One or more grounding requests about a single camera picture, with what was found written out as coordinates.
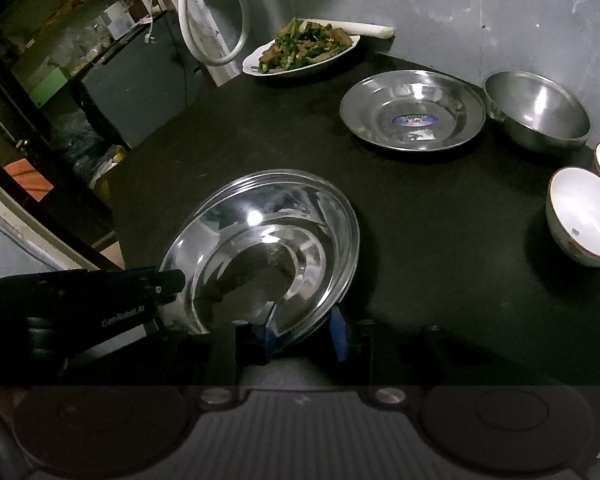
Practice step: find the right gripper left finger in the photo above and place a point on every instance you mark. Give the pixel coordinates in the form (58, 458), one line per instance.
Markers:
(236, 345)

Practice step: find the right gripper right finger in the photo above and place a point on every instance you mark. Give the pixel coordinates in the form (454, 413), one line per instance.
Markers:
(368, 361)

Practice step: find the steel plate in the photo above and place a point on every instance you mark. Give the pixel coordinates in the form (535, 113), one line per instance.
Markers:
(274, 251)
(413, 111)

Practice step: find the deep steel bowl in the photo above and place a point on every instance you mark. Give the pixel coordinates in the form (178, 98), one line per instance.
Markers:
(536, 112)

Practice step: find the green box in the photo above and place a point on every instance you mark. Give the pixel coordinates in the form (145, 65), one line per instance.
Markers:
(48, 87)

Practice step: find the dark grey cabinet box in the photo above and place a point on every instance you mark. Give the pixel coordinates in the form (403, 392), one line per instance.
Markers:
(145, 81)

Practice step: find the wooden storage shelf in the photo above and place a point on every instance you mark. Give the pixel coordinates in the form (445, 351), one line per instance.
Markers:
(40, 36)

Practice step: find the white plate of stir-fry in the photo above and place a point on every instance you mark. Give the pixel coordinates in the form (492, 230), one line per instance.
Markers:
(300, 46)

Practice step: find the wooden door frame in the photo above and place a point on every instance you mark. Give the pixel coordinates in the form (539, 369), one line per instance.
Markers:
(26, 246)

